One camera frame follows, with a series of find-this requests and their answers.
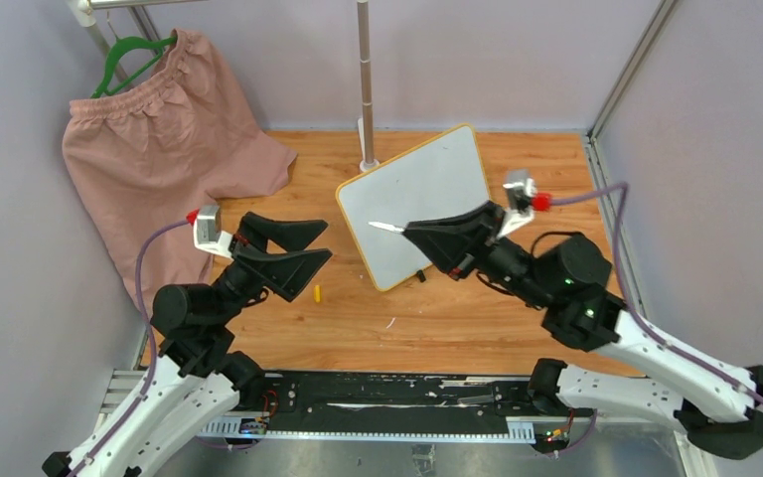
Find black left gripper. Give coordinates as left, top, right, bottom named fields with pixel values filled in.
left=214, top=212, right=334, bottom=325

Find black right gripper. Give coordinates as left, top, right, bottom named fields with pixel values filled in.
left=401, top=201, right=554, bottom=312

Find yellow framed whiteboard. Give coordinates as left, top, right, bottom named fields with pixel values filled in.
left=335, top=123, right=490, bottom=292

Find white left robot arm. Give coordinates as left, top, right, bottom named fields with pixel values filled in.
left=42, top=206, right=332, bottom=476

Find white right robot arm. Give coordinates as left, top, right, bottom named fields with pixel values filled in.
left=402, top=202, right=763, bottom=460

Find metal stand pole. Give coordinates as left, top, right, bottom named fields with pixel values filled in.
left=356, top=0, right=379, bottom=173

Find pink cloth shorts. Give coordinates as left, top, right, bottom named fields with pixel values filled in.
left=62, top=29, right=296, bottom=305

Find green clothes hanger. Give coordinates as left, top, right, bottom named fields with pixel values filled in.
left=89, top=34, right=179, bottom=100

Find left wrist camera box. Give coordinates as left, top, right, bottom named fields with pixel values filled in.
left=186, top=204, right=231, bottom=258

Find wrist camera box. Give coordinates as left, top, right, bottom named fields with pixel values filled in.
left=186, top=204, right=231, bottom=258
left=501, top=169, right=536, bottom=236

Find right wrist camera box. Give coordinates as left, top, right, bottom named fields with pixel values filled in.
left=501, top=169, right=536, bottom=236

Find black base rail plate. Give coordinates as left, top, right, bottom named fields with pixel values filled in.
left=201, top=371, right=591, bottom=443

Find aluminium frame post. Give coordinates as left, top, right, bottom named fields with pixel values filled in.
left=588, top=0, right=681, bottom=141

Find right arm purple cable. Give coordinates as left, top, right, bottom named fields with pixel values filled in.
left=531, top=182, right=763, bottom=443

